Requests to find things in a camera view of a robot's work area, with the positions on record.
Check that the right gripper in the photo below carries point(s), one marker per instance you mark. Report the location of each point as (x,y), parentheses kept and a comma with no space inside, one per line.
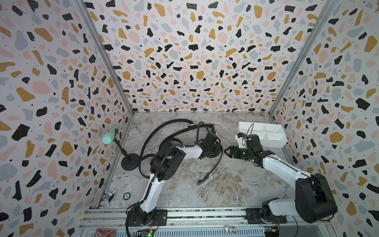
(234,148)

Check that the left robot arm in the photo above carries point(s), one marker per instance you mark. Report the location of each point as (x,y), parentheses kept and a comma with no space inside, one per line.
(165,164)

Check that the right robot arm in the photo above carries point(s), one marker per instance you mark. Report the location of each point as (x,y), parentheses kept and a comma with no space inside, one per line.
(313,199)

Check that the white divided storage box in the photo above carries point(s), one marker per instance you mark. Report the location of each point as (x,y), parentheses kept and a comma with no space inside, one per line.
(270,135)

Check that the small tape roll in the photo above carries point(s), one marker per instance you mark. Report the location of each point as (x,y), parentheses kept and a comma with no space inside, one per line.
(127,196)

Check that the black microphone stand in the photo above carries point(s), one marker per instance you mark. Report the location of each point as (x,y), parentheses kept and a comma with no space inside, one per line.
(129,162)

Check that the crumpled foil wrapper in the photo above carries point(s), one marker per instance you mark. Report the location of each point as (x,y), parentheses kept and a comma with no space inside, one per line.
(230,229)

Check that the green foam microphone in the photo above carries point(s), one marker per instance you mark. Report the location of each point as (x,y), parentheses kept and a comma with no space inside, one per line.
(110,136)

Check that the pink printed card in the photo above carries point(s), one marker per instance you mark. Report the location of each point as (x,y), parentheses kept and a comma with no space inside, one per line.
(104,233)

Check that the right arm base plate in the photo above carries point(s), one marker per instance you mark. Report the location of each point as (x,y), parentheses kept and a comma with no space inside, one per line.
(263,215)

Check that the aluminium rail frame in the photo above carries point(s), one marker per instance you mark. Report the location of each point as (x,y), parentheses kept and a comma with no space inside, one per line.
(201,222)

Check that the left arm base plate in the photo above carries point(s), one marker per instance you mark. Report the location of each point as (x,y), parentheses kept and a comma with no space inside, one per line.
(139,218)

